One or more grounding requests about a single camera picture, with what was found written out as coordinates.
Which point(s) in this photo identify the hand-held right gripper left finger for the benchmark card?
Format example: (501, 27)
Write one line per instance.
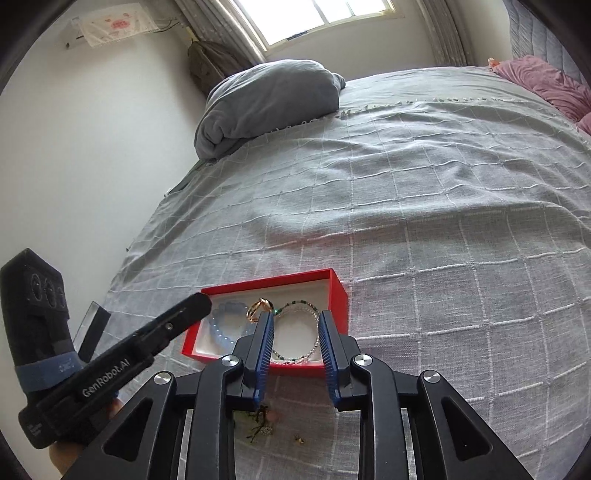
(262, 357)

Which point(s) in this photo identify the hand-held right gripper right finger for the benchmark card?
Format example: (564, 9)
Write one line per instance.
(327, 357)

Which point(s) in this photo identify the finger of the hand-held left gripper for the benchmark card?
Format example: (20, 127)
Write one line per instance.
(94, 330)
(180, 318)

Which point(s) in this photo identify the red jewelry box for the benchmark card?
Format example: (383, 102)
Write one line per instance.
(339, 300)

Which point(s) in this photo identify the person's left hand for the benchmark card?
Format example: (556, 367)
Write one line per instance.
(62, 459)

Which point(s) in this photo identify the small jewellery pieces on bed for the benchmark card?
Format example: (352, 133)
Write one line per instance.
(258, 427)

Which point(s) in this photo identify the small gold earring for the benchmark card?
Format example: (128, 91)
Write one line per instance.
(299, 438)

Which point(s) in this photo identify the grey checked bedspread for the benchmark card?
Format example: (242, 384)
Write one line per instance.
(415, 207)

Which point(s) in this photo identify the grey folded duvet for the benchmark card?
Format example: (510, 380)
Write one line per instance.
(268, 101)

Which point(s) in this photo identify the olive hanging bag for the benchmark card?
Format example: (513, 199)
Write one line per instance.
(210, 64)

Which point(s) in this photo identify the grey curtain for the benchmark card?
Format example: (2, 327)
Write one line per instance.
(221, 23)
(445, 32)

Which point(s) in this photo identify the window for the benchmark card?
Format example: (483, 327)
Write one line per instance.
(323, 18)

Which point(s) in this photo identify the pink pillow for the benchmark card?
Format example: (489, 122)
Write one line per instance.
(545, 83)

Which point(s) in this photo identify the grey padded headboard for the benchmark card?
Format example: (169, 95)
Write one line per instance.
(540, 32)

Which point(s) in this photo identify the covered wall air conditioner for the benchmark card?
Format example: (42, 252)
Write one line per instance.
(113, 25)

